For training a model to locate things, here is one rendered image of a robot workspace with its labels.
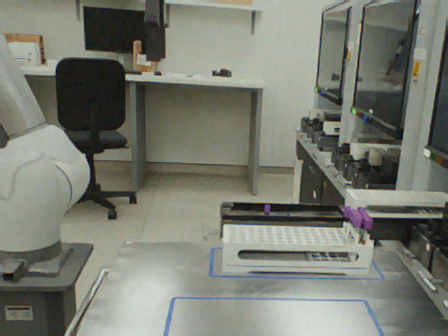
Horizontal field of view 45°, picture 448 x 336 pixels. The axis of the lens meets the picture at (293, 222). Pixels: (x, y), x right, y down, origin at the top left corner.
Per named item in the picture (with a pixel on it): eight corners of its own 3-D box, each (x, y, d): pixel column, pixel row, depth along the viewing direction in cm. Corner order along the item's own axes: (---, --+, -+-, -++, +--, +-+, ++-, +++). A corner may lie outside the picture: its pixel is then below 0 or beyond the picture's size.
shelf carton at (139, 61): (133, 71, 432) (133, 40, 424) (137, 69, 452) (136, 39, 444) (155, 72, 434) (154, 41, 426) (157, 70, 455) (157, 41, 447)
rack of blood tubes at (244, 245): (359, 255, 117) (362, 228, 115) (370, 274, 108) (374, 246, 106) (222, 252, 114) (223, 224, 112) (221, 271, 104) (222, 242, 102)
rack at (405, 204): (441, 212, 158) (444, 192, 156) (455, 223, 149) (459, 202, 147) (343, 210, 154) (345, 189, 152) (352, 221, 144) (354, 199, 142)
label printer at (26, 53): (41, 64, 428) (39, 42, 423) (36, 67, 402) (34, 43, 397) (13, 63, 422) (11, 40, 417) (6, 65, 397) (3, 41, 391)
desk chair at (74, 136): (54, 226, 344) (41, 56, 310) (45, 197, 397) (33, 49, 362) (147, 217, 372) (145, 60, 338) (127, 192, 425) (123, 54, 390)
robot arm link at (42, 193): (-27, 250, 120) (-40, 154, 113) (10, 223, 137) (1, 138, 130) (47, 254, 121) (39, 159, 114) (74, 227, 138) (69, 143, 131)
